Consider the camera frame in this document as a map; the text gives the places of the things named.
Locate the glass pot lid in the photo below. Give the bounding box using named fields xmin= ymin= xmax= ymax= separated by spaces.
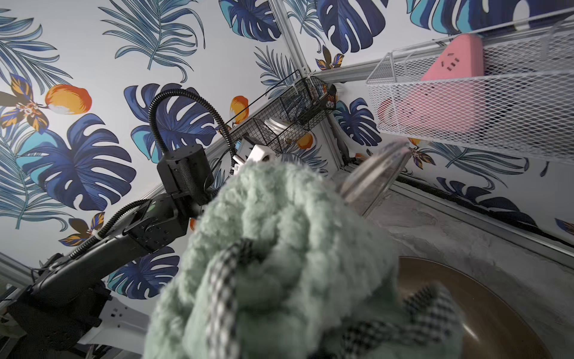
xmin=336 ymin=140 xmax=411 ymax=217

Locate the green fluffy cloth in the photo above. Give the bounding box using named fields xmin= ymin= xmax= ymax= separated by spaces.
xmin=143 ymin=162 xmax=463 ymax=358

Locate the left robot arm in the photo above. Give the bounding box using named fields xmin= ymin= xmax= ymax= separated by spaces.
xmin=7 ymin=145 xmax=214 ymax=358

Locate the pink triangular object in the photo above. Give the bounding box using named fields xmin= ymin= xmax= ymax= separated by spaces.
xmin=378 ymin=34 xmax=484 ymax=138

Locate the white mesh shelf basket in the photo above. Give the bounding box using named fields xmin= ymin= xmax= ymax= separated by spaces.
xmin=366 ymin=8 xmax=573 ymax=163

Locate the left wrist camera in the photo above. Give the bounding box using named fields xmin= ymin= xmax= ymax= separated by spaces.
xmin=233 ymin=143 xmax=277 ymax=174

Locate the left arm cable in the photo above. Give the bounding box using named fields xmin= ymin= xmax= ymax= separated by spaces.
xmin=147 ymin=88 xmax=236 ymax=162

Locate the black wire basket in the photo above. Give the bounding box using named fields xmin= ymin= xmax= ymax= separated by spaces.
xmin=230 ymin=70 xmax=337 ymax=153

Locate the frying pan with cream handle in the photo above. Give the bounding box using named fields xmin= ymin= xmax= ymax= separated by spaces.
xmin=399 ymin=257 xmax=552 ymax=358

